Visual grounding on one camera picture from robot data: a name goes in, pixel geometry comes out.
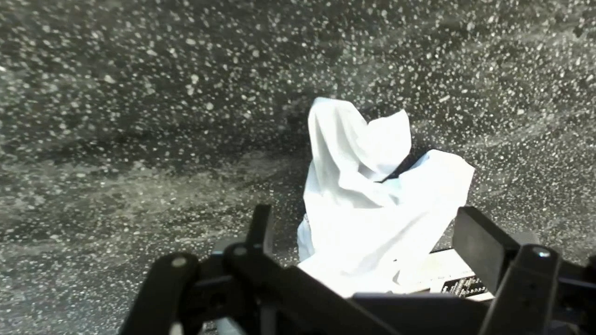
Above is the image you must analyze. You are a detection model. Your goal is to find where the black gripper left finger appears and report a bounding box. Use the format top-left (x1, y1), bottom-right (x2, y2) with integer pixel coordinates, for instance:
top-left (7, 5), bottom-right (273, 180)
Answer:
top-left (118, 203), bottom-right (398, 335)

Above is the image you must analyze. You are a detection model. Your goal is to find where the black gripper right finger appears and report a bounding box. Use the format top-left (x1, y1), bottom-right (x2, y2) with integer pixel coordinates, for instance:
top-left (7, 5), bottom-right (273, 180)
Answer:
top-left (450, 204), bottom-right (596, 335)

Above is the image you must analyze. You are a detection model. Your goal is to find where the large white paper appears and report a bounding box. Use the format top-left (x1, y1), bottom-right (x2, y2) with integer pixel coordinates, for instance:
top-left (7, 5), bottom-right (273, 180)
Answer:
top-left (295, 95), bottom-right (476, 296)

